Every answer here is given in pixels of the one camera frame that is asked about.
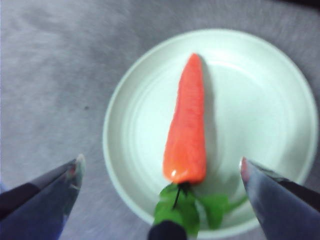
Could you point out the orange carrot with green leaves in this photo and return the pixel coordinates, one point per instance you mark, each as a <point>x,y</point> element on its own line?
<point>187,125</point>

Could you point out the green plate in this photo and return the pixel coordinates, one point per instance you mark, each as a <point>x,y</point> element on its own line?
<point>250,120</point>

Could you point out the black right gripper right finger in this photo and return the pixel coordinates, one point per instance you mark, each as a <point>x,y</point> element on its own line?
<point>282,205</point>

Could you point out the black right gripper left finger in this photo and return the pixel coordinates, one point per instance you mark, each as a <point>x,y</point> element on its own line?
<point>37,207</point>

